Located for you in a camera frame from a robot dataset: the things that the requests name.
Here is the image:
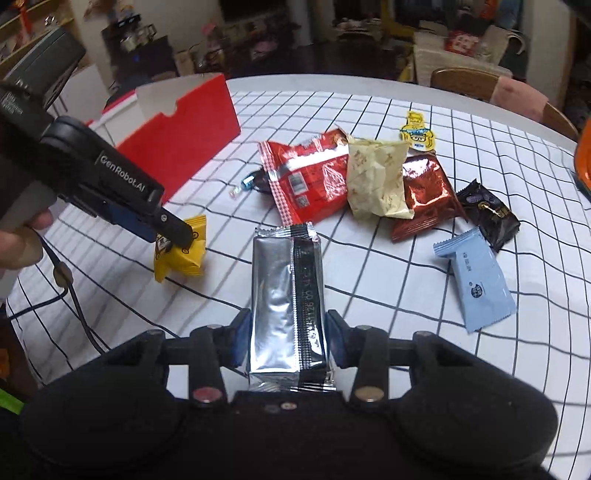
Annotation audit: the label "blue candy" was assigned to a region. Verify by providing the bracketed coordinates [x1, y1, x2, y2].
[229, 169, 269, 199]

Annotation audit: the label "brown red Oreo packet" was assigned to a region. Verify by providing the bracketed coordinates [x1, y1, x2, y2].
[391, 154, 468, 242]

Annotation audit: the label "yellow minion jelly cup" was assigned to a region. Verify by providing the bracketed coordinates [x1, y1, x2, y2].
[400, 111, 436, 152]

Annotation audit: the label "cream snack packet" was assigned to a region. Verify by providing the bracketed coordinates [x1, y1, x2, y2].
[346, 136, 415, 220]

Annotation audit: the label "wooden chair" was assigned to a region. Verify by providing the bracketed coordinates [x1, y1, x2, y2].
[431, 68, 579, 142]

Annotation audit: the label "yellow candy packet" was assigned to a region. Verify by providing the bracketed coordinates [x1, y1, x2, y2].
[153, 215, 206, 283]

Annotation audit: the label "red white cardboard box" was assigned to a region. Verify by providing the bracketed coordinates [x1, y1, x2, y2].
[88, 73, 240, 202]

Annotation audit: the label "black cable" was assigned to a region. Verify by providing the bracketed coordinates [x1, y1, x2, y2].
[6, 230, 112, 356]

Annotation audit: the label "large red snack bag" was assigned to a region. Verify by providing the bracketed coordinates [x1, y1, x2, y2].
[259, 128, 349, 226]

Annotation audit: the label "dark purple snack packet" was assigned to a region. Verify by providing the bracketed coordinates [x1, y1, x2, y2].
[457, 180, 521, 253]

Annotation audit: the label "light blue snack packet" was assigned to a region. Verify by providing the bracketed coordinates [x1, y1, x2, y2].
[433, 228, 517, 333]

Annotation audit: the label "person's left hand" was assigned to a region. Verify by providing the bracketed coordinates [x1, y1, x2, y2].
[1, 210, 53, 270]

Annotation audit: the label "pink towel on chair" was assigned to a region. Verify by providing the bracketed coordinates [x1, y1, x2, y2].
[490, 76, 548, 123]

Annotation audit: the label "silver black foil snack bar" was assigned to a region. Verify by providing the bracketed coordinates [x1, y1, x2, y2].
[247, 223, 335, 392]

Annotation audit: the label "black white grid tablecloth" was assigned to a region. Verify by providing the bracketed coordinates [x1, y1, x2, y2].
[7, 87, 590, 479]

